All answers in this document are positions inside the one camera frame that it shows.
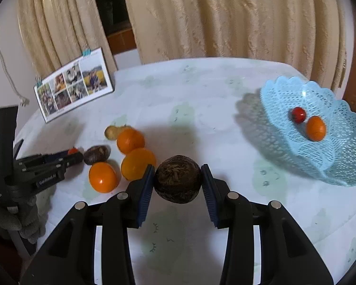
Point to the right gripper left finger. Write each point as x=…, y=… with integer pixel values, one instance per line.
x=67, y=255

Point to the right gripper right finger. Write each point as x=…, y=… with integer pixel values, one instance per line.
x=287, y=254

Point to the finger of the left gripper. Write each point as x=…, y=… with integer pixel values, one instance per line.
x=52, y=163
x=40, y=159

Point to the small red tomato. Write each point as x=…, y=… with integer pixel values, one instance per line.
x=72, y=151

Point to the dark passion fruit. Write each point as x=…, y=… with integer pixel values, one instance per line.
x=95, y=154
x=178, y=179

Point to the orange tangerine front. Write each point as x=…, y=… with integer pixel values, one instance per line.
x=103, y=177

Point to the orange tangerine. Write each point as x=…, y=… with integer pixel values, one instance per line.
x=129, y=140
x=103, y=177
x=315, y=129

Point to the small yellow-green fruit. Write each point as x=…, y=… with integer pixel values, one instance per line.
x=111, y=132

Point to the orange tangerine back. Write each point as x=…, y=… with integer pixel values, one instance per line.
x=129, y=140

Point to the yellow-orange tangerine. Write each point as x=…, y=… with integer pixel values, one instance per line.
x=135, y=163

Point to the teal binder clip left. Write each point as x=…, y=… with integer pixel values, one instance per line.
x=38, y=81

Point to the teal binder clip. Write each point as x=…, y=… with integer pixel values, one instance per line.
x=86, y=52
x=38, y=81

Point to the photo collage card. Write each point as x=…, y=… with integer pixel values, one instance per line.
x=74, y=84

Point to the teal binder clip top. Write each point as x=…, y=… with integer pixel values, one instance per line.
x=86, y=52

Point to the light blue lattice basket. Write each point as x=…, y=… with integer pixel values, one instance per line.
x=332, y=160

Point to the orange tangerine in basket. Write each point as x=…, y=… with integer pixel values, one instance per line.
x=315, y=129

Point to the red cherry tomato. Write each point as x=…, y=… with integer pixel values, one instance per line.
x=298, y=115

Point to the beige curtain left panel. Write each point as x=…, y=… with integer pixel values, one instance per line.
x=55, y=32

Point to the beige curtain panel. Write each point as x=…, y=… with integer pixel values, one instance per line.
x=309, y=35
x=55, y=32

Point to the pale green patterned tablecloth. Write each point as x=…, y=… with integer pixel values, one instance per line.
x=208, y=110

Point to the beige curtain right panel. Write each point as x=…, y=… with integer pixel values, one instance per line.
x=309, y=35

